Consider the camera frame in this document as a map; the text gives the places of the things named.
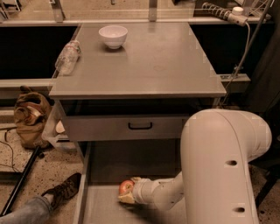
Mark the grey drawer cabinet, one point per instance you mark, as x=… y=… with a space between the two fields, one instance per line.
x=157 y=61

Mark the clear plastic storage bin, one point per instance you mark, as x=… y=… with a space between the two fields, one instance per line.
x=58 y=140

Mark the black metal pole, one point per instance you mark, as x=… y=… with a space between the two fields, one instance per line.
x=22 y=176

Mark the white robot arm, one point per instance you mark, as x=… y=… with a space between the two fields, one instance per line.
x=216 y=146

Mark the white flexible hose fixture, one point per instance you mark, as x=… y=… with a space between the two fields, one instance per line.
x=233 y=16

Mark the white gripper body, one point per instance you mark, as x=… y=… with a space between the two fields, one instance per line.
x=141 y=188

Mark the clear plastic water bottle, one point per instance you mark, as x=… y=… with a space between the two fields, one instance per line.
x=68 y=57

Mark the brown backpack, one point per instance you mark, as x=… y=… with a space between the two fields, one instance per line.
x=31 y=112

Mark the brown leather shoe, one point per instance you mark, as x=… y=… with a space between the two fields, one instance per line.
x=64 y=191

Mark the white ceramic bowl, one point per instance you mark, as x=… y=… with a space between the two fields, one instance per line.
x=113 y=36

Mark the red apple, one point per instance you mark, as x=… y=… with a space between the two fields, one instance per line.
x=126 y=186

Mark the blue jeans leg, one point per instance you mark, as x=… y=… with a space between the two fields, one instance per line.
x=36 y=211

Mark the grey top drawer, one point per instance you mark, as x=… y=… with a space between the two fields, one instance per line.
x=105 y=120

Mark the grey open middle drawer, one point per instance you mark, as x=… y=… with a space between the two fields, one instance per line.
x=109 y=163

